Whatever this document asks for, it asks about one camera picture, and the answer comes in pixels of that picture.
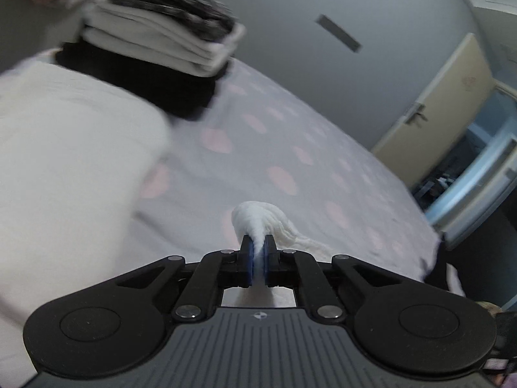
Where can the cream door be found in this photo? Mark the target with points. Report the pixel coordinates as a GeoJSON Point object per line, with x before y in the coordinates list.
{"type": "Point", "coordinates": [436, 121]}

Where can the white duvet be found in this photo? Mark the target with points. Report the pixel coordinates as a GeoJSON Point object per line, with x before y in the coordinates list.
{"type": "Point", "coordinates": [68, 169]}

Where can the grey pink dotted bedsheet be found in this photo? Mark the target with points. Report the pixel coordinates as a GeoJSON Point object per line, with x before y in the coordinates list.
{"type": "Point", "coordinates": [282, 149]}

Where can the black folded garment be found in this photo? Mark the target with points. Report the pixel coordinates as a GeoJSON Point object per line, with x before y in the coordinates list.
{"type": "Point", "coordinates": [145, 85]}

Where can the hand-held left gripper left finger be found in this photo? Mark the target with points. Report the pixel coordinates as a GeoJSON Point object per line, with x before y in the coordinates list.
{"type": "Point", "coordinates": [251, 262]}

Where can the white door frame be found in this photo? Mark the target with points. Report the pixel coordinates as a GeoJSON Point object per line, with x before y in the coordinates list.
{"type": "Point", "coordinates": [476, 194]}

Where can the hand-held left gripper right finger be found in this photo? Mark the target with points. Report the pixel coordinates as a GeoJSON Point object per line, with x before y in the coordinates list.
{"type": "Point", "coordinates": [266, 262]}

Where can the dark patterned folded garment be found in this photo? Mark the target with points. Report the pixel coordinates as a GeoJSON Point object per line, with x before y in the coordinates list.
{"type": "Point", "coordinates": [173, 6]}

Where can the white folded garment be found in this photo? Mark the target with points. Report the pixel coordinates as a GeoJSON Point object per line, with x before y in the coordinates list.
{"type": "Point", "coordinates": [161, 42]}

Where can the white crinkled garment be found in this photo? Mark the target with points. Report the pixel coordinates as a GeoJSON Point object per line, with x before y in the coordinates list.
{"type": "Point", "coordinates": [258, 218]}

